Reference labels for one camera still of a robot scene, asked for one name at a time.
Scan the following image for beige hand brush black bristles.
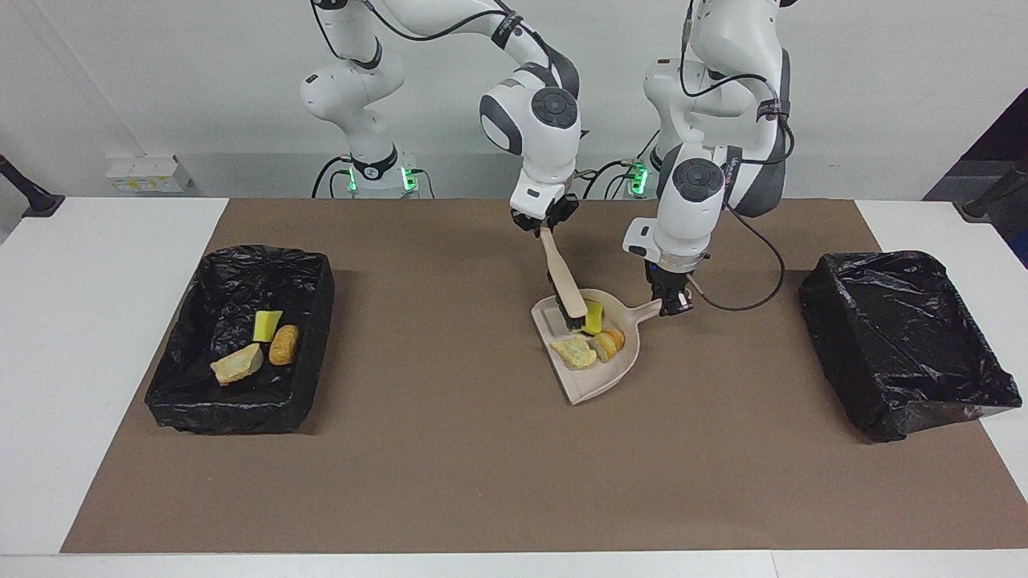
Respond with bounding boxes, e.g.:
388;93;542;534
540;227;589;332

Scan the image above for beige plastic dustpan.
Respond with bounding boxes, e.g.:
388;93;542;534
531;288;664;405

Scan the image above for pale beige chunk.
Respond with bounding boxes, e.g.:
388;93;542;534
550;334;598;370

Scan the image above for brown peanut-shaped bread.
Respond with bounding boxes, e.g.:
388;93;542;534
268;324;301;367

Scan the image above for beige stone-like chunk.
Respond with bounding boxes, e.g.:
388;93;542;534
210;343;264;386

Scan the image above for black bag lined bin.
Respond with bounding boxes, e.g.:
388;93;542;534
798;250;1023;443
145;245;336;436

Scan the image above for brown paper table mat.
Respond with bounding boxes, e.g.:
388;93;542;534
60;197;1028;554

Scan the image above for black stand pole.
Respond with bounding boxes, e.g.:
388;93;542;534
961;157;1028;222
0;153;65;219

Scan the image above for dark background cabinet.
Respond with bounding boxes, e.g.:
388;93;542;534
924;87;1028;270

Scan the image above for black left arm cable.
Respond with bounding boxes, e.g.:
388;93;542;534
681;0;796;312

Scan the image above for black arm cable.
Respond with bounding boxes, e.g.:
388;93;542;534
681;0;796;312
309;0;635;200

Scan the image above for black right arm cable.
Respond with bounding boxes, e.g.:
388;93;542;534
309;0;635;200

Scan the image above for white wall socket box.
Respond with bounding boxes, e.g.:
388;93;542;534
106;155;192;193

